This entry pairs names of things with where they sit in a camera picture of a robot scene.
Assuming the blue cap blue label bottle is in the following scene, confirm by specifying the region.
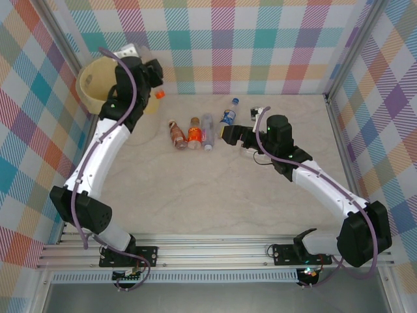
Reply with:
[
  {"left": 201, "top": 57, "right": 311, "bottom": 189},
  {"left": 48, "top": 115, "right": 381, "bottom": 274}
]
[{"left": 217, "top": 97, "right": 241, "bottom": 127}]

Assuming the grey metal panel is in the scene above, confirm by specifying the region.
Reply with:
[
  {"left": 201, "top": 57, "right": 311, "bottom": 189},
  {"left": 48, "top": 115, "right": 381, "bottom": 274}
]
[{"left": 42, "top": 282, "right": 392, "bottom": 313}]

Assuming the orange juice bottle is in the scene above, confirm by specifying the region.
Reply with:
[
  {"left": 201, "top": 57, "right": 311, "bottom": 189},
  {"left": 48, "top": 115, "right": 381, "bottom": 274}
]
[{"left": 186, "top": 116, "right": 203, "bottom": 151}]

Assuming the brown drink bottle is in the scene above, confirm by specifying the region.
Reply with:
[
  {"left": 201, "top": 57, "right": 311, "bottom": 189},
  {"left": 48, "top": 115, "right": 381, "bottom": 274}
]
[{"left": 167, "top": 119, "right": 189, "bottom": 150}]

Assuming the aluminium frame post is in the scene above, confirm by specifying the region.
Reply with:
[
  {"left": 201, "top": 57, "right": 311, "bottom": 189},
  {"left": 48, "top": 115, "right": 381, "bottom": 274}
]
[
  {"left": 38, "top": 0, "right": 100, "bottom": 245},
  {"left": 324, "top": 0, "right": 384, "bottom": 203}
]

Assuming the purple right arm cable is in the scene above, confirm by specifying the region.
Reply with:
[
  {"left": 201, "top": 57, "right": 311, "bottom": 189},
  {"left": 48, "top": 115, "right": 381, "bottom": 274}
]
[{"left": 255, "top": 106, "right": 381, "bottom": 290}]

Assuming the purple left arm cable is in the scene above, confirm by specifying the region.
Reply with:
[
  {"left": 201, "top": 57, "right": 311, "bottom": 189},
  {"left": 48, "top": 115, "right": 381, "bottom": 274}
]
[{"left": 72, "top": 47, "right": 152, "bottom": 293}]

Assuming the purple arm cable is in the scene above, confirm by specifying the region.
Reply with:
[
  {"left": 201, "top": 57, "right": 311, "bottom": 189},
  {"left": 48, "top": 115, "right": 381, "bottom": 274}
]
[
  {"left": 255, "top": 106, "right": 381, "bottom": 290},
  {"left": 72, "top": 47, "right": 152, "bottom": 293}
]

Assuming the clear bottle purple label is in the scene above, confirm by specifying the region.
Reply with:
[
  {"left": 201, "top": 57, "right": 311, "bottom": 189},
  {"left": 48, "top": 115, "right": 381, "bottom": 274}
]
[{"left": 200, "top": 112, "right": 216, "bottom": 153}]

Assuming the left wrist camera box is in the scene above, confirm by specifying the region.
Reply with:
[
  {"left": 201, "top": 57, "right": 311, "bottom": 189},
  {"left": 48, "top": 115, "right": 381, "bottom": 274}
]
[{"left": 119, "top": 44, "right": 144, "bottom": 59}]

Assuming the orange cap clear bottle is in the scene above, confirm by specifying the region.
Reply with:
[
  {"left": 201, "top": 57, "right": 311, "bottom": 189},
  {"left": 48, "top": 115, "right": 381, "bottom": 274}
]
[{"left": 143, "top": 89, "right": 166, "bottom": 115}]

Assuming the slotted grey cable tray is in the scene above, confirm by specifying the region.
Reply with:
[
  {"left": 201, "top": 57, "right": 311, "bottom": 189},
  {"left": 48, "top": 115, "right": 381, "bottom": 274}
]
[{"left": 51, "top": 269, "right": 300, "bottom": 284}]

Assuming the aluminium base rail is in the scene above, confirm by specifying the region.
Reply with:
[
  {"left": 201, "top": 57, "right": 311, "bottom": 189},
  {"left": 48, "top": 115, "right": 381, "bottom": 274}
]
[{"left": 35, "top": 233, "right": 395, "bottom": 271}]

